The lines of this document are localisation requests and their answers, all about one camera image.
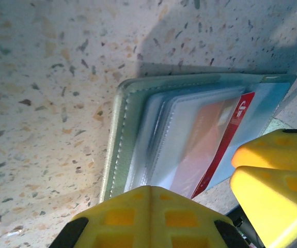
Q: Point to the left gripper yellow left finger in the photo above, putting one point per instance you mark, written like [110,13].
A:
[117,224]

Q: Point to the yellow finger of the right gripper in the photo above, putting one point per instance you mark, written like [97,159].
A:
[280,196]
[274,149]

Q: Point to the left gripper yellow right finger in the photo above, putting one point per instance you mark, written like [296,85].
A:
[187,224]

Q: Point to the red credit card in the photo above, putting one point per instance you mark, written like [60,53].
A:
[231,124]

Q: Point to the green leather card holder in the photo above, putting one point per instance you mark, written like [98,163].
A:
[127,129]

